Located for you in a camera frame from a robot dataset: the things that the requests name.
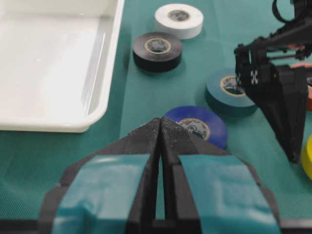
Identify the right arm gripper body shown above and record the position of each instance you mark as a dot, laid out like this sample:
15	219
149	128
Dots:
254	61

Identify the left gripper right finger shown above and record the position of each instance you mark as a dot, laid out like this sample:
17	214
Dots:
209	191

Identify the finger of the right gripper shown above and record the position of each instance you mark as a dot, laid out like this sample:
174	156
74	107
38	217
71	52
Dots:
301	102
275	90

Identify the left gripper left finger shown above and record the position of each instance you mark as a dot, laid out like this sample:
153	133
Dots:
112	191

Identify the teal green tape roll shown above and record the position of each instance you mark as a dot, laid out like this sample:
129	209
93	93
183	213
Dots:
224	95

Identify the yellow tape roll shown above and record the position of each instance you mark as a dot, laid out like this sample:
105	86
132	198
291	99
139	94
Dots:
306	158

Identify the white tape roll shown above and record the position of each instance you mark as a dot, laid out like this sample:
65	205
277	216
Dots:
181	20

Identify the orange red tape roll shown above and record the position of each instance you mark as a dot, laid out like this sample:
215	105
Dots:
309	105

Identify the blue tape roll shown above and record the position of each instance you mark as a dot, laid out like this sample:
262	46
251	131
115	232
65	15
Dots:
201	122

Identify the black tape roll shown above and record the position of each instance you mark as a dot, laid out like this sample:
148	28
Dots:
157	52

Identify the white plastic tray case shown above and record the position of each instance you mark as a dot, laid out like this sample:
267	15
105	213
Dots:
56	63

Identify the green table cloth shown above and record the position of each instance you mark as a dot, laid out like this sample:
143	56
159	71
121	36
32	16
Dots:
31	163

